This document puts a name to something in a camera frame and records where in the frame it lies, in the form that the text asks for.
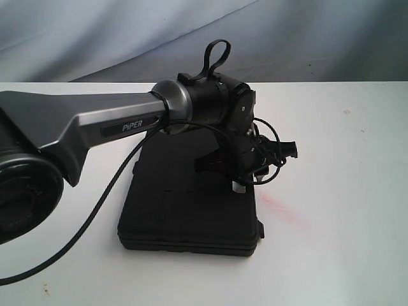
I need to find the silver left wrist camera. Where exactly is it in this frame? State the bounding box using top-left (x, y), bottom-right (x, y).
top-left (231, 180), bottom-right (246, 194)

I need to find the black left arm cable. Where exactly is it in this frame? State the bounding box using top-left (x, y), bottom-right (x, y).
top-left (0, 40), bottom-right (288, 286)

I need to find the black plastic tool case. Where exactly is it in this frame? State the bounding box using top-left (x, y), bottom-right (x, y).
top-left (117, 129), bottom-right (265, 257)

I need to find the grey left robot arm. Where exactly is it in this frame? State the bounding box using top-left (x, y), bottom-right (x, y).
top-left (1, 71), bottom-right (298, 243)

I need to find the grey backdrop cloth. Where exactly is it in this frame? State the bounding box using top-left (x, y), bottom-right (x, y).
top-left (1, 1), bottom-right (407, 82)

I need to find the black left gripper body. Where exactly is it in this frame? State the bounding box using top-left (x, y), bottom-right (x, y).
top-left (194, 122), bottom-right (298, 186)

